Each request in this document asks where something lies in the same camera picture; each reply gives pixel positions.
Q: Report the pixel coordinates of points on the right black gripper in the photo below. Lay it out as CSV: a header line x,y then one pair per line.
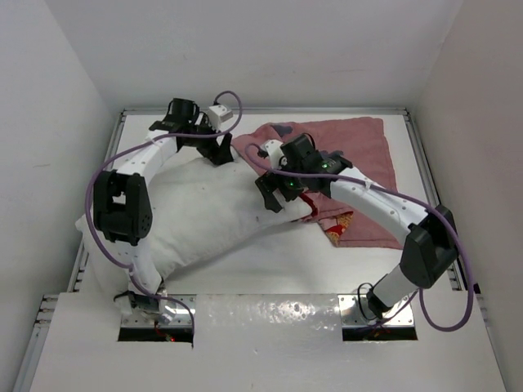
x,y
268,183

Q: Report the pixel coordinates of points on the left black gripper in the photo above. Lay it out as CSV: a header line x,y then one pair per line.
x,y
217,153

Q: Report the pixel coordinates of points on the white pillow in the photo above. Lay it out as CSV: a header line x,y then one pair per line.
x,y
211,233

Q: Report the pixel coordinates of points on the red patterned pillowcase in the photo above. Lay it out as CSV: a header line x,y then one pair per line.
x,y
361,141

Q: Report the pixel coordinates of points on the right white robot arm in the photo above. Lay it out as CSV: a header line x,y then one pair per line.
x,y
426,234

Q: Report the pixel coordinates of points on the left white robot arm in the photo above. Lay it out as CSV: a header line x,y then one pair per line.
x,y
119,205

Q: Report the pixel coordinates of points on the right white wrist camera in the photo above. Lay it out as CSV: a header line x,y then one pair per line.
x,y
274,151

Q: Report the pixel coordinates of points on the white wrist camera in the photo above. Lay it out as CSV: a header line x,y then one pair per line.
x,y
218,114
274,151

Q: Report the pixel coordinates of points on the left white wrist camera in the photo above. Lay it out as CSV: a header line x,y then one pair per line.
x,y
218,114

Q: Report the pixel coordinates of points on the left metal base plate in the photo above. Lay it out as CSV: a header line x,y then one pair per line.
x,y
145,312

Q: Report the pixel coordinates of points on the metal base plate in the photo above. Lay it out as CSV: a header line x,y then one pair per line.
x,y
145,312
355,313

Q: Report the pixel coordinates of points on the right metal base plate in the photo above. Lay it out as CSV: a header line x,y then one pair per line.
x,y
355,313

